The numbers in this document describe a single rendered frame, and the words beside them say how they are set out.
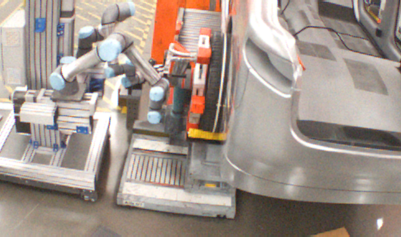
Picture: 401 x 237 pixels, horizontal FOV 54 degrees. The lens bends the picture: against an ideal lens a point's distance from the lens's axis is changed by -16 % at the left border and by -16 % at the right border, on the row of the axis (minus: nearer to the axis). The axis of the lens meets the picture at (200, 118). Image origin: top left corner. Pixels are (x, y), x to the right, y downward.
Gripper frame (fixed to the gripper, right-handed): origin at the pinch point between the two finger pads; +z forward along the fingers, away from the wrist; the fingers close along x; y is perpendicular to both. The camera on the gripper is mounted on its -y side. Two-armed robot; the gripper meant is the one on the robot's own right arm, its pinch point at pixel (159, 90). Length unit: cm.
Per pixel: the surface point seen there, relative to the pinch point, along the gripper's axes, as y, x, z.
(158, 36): 11, 8, 60
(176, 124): -50, -13, 39
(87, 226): -83, 41, -50
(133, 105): -59, 24, 73
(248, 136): 31, -44, -83
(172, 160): -78, -13, 31
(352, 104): 15, -125, -9
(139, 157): -80, 13, 32
